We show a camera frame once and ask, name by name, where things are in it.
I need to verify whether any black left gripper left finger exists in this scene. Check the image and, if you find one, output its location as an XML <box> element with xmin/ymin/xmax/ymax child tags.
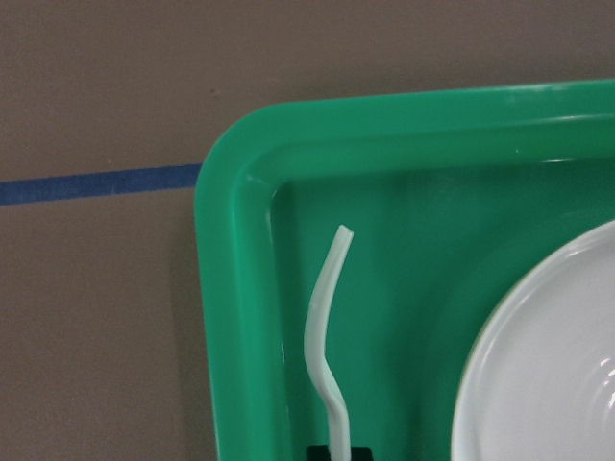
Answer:
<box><xmin>306</xmin><ymin>445</ymin><xmax>332</xmax><ymax>461</ymax></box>

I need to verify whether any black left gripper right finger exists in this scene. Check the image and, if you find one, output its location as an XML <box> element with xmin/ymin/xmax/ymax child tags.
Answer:
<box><xmin>351</xmin><ymin>447</ymin><xmax>373</xmax><ymax>461</ymax></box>

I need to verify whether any pale translucent plastic fork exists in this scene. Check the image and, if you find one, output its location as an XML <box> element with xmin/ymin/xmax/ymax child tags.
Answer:
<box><xmin>304</xmin><ymin>225</ymin><xmax>354</xmax><ymax>460</ymax></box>

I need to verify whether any white round plate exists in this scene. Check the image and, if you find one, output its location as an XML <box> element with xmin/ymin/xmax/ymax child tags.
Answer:
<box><xmin>451</xmin><ymin>223</ymin><xmax>614</xmax><ymax>460</ymax></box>

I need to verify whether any green plastic tray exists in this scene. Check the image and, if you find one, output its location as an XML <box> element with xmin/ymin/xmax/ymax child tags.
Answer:
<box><xmin>194</xmin><ymin>81</ymin><xmax>614</xmax><ymax>460</ymax></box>

